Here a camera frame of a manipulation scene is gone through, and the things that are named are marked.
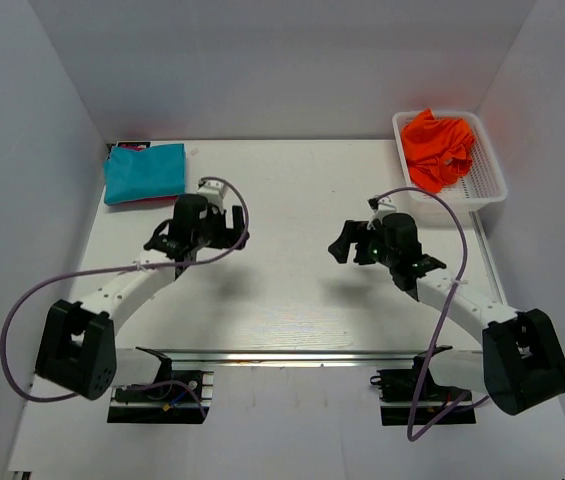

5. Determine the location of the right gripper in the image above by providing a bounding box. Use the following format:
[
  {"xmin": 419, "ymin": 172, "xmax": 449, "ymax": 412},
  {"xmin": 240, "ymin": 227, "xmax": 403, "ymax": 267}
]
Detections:
[{"xmin": 329, "ymin": 220, "xmax": 399, "ymax": 268}]

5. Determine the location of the teal t-shirt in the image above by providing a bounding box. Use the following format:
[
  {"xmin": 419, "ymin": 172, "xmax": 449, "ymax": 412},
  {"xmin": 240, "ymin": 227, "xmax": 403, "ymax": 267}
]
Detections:
[{"xmin": 103, "ymin": 144, "xmax": 187, "ymax": 206}]

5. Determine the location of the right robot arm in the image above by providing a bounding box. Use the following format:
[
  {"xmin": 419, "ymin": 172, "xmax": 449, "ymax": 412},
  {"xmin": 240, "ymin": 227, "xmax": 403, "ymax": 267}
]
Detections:
[{"xmin": 328, "ymin": 213, "xmax": 565, "ymax": 416}]

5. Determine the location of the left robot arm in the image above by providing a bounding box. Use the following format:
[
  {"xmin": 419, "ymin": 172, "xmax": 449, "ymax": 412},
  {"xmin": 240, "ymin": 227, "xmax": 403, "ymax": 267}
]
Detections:
[{"xmin": 35, "ymin": 194, "xmax": 249, "ymax": 400}]

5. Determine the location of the folded red t-shirt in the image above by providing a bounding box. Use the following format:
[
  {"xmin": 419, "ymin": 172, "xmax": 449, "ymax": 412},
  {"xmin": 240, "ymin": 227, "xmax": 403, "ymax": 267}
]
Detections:
[{"xmin": 115, "ymin": 141, "xmax": 177, "ymax": 204}]

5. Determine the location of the orange t-shirt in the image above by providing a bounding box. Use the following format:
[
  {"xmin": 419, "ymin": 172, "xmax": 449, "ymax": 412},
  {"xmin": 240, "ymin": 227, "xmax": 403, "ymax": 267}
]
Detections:
[{"xmin": 400, "ymin": 109, "xmax": 476, "ymax": 194}]

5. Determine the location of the white plastic basket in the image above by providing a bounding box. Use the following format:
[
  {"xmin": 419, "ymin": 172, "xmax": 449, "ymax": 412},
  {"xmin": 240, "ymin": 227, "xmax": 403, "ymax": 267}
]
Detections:
[{"xmin": 392, "ymin": 109, "xmax": 507, "ymax": 212}]

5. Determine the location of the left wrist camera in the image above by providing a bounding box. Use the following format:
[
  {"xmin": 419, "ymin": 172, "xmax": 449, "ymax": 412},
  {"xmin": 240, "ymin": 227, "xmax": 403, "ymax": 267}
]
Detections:
[{"xmin": 197, "ymin": 179, "xmax": 228, "ymax": 211}]

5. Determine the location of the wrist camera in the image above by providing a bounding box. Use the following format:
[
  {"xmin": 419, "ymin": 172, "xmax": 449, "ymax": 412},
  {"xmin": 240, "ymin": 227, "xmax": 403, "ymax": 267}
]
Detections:
[
  {"xmin": 197, "ymin": 179, "xmax": 228, "ymax": 211},
  {"xmin": 367, "ymin": 196, "xmax": 397, "ymax": 230}
]

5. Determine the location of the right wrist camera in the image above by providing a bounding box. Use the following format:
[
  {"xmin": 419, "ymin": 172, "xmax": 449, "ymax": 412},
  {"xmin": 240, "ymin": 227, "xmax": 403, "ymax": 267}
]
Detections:
[{"xmin": 367, "ymin": 196, "xmax": 397, "ymax": 230}]

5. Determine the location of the aluminium table edge rail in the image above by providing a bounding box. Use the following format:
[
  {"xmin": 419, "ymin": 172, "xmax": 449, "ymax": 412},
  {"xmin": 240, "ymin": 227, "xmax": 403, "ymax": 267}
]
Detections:
[{"xmin": 51, "ymin": 348, "xmax": 526, "ymax": 369}]

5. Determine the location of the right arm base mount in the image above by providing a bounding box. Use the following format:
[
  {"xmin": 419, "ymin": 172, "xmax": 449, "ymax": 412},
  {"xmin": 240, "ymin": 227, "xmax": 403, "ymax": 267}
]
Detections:
[{"xmin": 369, "ymin": 352, "xmax": 476, "ymax": 426}]

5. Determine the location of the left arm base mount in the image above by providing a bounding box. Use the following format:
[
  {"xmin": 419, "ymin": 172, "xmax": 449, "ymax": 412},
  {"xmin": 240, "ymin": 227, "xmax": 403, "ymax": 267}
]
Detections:
[{"xmin": 107, "ymin": 348, "xmax": 214, "ymax": 425}]

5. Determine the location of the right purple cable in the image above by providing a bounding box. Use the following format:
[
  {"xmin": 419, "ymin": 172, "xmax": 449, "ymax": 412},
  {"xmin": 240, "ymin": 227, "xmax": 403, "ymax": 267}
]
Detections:
[{"xmin": 367, "ymin": 187, "xmax": 493, "ymax": 443}]

